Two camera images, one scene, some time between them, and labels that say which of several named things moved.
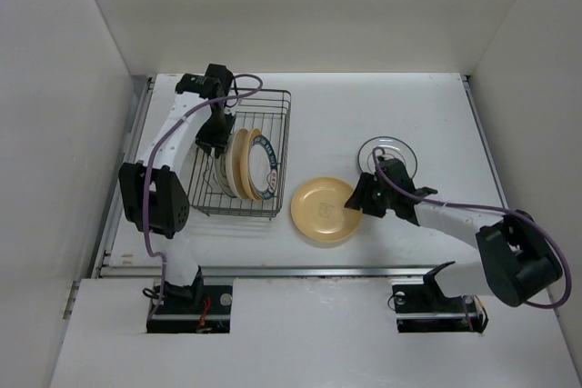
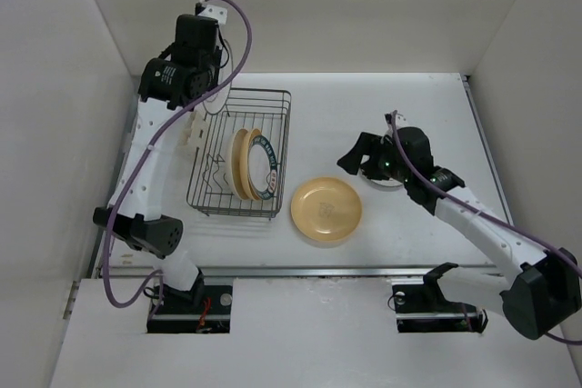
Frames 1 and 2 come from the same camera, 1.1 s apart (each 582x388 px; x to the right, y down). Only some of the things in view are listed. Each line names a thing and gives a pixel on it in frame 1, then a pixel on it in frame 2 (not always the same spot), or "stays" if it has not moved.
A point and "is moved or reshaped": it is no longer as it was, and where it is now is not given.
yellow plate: (248, 140) stays
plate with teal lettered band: (262, 167) stays
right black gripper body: (382, 199) -> (383, 164)
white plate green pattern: (220, 170) is moved or reshaped
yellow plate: (318, 213) stays
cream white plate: (234, 163) stays
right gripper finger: (362, 197) -> (351, 161)
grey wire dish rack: (248, 179) stays
